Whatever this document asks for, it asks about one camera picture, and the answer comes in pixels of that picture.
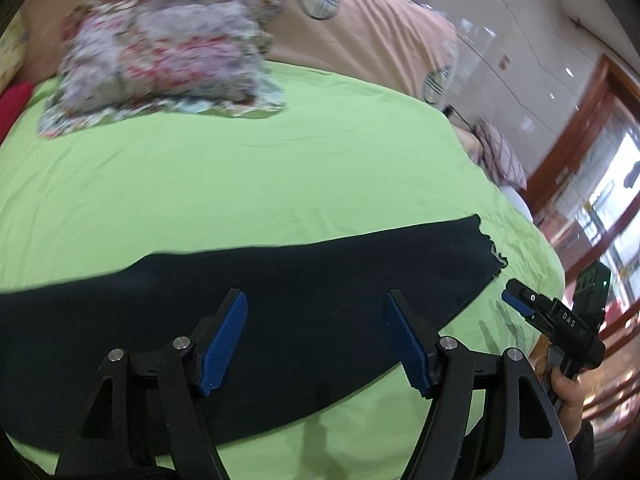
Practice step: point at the person's right forearm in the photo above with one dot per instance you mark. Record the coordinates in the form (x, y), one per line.
(580, 452)

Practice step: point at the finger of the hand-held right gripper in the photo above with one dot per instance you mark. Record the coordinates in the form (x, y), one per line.
(520, 300)

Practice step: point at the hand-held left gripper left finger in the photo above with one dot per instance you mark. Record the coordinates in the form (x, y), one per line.
(226, 332)

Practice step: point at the green bed sheet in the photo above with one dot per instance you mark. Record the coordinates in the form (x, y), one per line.
(240, 175)

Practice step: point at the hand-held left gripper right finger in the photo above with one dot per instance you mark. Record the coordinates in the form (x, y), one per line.
(407, 340)

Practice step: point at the yellow floral pillow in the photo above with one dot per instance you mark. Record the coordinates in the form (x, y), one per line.
(11, 45)

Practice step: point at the pink plaid-patch quilt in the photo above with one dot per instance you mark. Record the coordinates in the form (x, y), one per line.
(350, 25)

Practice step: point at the pink checked pillow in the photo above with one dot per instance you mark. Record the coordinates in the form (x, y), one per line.
(500, 152)

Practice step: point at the person's right hand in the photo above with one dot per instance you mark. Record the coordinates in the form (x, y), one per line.
(567, 395)

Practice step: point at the floral folded blanket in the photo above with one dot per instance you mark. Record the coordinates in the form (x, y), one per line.
(165, 55)

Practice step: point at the dark navy pants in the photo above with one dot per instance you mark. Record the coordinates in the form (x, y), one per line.
(280, 305)

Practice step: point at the wooden door frame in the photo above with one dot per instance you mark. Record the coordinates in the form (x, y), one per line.
(575, 130)

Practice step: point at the red cloth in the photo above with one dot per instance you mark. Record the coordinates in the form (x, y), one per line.
(12, 105)

